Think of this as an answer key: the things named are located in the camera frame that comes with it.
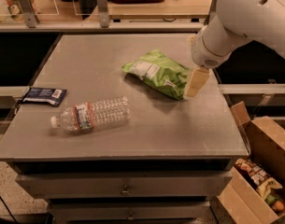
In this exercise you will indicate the green rice chip bag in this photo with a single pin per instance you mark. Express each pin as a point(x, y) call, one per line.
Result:
point(160, 73)

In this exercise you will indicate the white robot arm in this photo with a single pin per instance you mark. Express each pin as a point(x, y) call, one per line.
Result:
point(235, 24)

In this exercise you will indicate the brown snack bag in box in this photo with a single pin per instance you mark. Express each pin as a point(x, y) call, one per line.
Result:
point(259, 179)

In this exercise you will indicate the clear plastic water bottle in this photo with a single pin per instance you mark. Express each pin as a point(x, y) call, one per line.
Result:
point(93, 115)

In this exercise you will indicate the brown cardboard box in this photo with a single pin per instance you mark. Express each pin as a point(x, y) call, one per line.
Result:
point(256, 192)

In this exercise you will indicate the green yellow snack in box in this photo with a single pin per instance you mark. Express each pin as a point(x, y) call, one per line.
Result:
point(275, 202)

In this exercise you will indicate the dark blue snack packet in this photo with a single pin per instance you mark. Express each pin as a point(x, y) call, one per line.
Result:
point(45, 95)

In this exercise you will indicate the grey upper drawer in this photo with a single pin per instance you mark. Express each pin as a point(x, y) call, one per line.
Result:
point(115, 185)

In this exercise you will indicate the grey drawer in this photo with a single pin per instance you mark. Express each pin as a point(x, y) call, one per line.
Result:
point(128, 211)
point(115, 185)

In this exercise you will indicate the grey lower drawer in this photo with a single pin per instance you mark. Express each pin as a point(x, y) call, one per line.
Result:
point(128, 211)

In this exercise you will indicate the middle metal bracket post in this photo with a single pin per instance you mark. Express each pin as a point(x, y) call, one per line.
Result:
point(104, 19)

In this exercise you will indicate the left metal bracket post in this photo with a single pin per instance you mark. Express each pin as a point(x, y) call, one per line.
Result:
point(30, 18)

